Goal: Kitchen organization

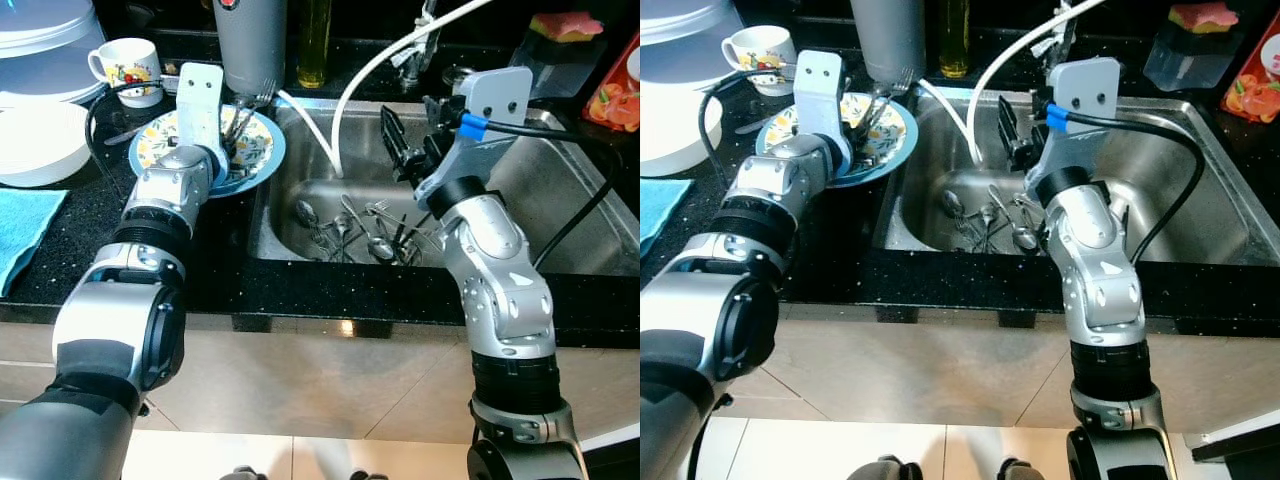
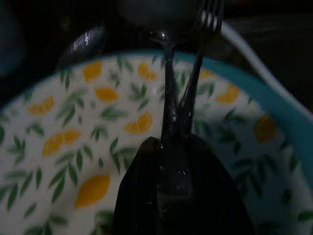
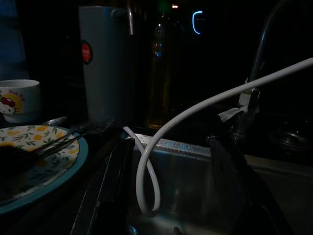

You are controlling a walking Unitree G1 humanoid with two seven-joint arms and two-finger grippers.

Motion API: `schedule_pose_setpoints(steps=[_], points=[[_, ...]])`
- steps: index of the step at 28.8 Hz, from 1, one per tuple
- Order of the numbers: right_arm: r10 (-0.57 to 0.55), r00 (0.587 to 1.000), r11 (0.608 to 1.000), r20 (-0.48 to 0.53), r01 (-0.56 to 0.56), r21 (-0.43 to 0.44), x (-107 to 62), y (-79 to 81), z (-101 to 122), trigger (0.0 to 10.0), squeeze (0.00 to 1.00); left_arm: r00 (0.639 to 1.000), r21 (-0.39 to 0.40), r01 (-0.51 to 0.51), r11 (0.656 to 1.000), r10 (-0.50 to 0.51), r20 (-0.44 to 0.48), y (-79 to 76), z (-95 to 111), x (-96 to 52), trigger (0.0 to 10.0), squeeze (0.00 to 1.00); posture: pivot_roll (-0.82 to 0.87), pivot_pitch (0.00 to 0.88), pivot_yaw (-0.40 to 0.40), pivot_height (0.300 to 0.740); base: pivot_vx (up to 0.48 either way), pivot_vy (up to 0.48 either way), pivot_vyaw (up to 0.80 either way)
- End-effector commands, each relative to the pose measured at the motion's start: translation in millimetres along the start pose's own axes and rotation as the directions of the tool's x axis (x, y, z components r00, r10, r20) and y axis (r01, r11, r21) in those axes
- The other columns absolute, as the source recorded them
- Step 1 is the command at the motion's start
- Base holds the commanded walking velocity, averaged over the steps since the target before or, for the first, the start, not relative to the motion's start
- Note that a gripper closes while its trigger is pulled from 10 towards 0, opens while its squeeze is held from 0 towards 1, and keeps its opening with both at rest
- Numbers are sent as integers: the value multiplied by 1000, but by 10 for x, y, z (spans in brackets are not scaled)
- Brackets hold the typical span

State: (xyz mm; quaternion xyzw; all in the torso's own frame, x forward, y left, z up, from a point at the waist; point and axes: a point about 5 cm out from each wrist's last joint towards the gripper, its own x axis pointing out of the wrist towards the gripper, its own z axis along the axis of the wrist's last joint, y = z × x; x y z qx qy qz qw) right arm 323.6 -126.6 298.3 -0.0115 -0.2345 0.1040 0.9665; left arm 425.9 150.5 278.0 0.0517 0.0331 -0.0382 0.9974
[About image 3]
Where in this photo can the grey thermos with red sticker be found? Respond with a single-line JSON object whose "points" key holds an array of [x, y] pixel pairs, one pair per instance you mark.
{"points": [[107, 73]]}

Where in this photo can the round metal counter cap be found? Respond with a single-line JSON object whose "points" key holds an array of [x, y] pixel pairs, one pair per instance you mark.
{"points": [[289, 139]]}

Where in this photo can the white cartoon print mug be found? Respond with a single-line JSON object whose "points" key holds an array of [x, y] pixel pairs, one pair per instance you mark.
{"points": [[22, 98]]}

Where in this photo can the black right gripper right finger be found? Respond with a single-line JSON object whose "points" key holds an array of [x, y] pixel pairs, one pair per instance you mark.
{"points": [[244, 186]]}

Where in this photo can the stainless steel sink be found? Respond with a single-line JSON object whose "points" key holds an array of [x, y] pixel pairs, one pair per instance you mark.
{"points": [[185, 171]]}

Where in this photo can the steel fork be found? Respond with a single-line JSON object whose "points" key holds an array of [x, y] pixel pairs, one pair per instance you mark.
{"points": [[80, 133]]}

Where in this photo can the glowing blue appliance light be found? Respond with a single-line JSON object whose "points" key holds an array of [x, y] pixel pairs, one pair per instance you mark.
{"points": [[194, 22]]}

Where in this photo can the steel spoon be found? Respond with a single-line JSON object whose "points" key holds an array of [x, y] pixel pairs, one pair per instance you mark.
{"points": [[55, 120]]}

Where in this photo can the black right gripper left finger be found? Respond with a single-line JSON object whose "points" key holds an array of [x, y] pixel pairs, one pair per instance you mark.
{"points": [[110, 191]]}

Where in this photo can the glass oil bottle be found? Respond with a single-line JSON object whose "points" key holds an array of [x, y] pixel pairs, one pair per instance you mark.
{"points": [[159, 98]]}

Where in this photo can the floral plate with blue rim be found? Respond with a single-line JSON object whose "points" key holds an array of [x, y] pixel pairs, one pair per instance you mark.
{"points": [[49, 176]]}

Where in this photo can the metal faucet with white tape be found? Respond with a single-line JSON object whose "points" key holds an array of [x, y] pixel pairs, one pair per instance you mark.
{"points": [[244, 117]]}

